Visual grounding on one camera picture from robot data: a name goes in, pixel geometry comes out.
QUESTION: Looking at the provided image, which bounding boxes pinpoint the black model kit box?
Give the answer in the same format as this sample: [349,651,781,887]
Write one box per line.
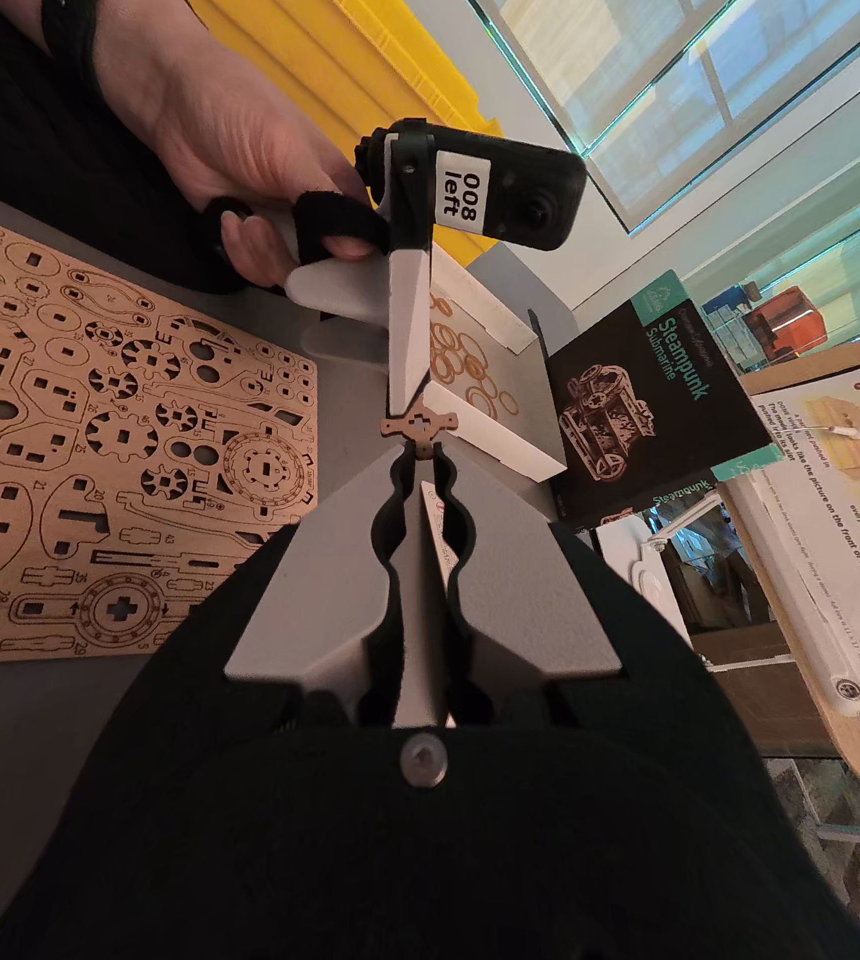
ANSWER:
[541,270,785,531]

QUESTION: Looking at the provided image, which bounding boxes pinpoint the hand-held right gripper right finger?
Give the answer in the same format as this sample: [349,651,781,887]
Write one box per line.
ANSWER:
[433,442,623,699]

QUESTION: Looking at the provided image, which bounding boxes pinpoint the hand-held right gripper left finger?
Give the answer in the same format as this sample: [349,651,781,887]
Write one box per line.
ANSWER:
[223,442,408,727]

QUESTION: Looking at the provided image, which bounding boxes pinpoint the pile of rubber rings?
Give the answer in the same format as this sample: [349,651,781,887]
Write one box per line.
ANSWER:
[428,294,522,418]

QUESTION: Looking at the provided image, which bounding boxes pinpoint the orange box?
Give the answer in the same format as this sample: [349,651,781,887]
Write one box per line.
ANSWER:
[741,285,830,363]

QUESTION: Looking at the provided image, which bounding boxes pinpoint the white clamp stand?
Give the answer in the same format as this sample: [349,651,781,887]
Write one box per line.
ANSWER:
[628,491,727,601]

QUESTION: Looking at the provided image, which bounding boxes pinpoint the laser-cut wooden parts sheet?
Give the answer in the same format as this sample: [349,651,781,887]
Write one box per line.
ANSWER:
[0,202,320,666]

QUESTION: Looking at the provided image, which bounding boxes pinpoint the instruction poster on board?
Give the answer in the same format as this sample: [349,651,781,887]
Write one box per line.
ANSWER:
[722,322,860,820]

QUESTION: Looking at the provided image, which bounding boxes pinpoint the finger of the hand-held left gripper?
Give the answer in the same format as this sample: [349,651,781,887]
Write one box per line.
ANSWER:
[302,313,393,369]
[386,243,435,418]

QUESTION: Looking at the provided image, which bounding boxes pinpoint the black wrist strap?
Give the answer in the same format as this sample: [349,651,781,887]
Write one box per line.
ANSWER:
[41,0,107,102]

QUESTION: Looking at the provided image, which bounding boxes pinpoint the yellow plastic bin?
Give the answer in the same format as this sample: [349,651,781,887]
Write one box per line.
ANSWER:
[188,0,507,142]

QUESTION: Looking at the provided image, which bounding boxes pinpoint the cross-shaped wooden model part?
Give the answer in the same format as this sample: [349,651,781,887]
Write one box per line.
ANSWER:
[380,408,461,460]

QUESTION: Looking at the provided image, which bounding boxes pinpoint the white cardboard box tray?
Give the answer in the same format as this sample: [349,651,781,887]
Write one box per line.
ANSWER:
[392,240,570,483]

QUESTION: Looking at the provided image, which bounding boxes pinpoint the person's black clothing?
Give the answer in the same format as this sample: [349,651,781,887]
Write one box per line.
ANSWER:
[0,0,251,295]

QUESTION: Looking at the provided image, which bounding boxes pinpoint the person's left hand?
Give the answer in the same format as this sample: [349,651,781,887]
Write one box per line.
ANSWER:
[92,0,378,290]

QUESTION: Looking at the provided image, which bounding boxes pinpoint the glass window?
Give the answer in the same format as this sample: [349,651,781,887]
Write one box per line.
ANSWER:
[471,0,860,235]

